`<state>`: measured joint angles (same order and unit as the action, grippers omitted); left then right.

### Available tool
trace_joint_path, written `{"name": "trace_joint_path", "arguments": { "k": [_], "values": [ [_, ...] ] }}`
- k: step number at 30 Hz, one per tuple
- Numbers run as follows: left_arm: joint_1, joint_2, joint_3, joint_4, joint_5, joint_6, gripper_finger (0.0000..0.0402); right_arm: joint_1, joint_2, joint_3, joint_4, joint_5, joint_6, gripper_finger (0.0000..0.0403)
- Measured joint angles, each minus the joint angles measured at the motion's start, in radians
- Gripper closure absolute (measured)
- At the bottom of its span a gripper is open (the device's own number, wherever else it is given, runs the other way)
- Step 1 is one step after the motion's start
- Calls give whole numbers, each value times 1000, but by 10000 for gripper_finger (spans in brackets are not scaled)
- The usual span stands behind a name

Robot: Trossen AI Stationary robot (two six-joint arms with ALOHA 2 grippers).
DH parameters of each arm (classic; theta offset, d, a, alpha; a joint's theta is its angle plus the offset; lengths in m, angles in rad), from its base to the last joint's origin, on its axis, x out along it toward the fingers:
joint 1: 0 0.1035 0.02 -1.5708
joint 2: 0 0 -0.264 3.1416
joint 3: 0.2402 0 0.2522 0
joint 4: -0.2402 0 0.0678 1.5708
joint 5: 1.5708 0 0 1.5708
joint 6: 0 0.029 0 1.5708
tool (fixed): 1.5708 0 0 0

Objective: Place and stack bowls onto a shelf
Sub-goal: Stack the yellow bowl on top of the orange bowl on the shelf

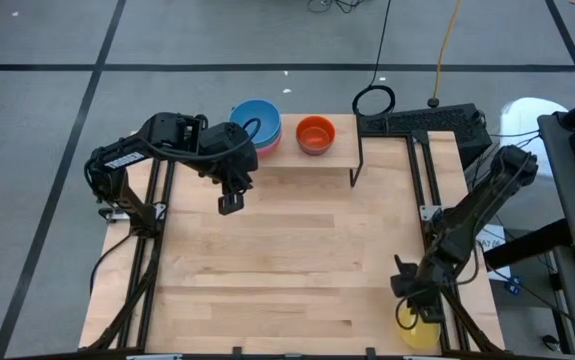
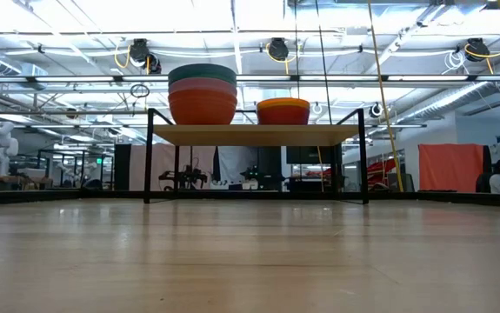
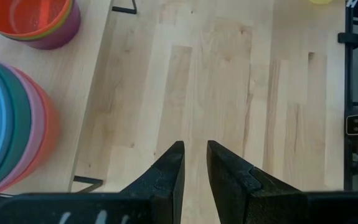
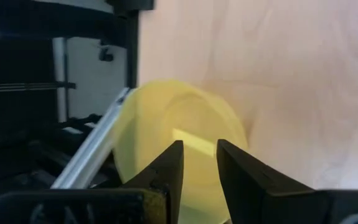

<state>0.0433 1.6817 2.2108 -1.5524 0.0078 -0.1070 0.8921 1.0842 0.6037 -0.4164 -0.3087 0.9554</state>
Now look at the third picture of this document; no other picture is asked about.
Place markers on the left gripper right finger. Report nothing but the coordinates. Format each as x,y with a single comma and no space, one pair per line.
244,193

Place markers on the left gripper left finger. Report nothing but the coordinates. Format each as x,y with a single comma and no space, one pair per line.
166,186

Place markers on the coral bowl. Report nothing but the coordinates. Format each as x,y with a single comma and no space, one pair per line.
51,124

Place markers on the pink bowl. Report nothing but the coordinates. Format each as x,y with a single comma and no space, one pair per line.
38,124

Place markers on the purple translucent bowl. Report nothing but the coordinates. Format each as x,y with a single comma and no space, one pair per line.
63,37

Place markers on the green translucent bowl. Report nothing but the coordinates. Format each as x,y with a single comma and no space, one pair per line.
45,37

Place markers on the orange translucent bowl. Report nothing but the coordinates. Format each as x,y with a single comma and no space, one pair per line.
26,15

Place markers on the wooden shelf with black legs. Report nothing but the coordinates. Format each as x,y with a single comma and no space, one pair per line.
69,77

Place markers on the yellow translucent bowl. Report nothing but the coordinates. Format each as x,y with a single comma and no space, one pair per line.
321,1

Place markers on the small silver-framed camera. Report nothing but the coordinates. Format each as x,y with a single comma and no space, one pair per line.
356,124

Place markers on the black metal table frame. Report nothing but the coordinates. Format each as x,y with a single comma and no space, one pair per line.
348,77

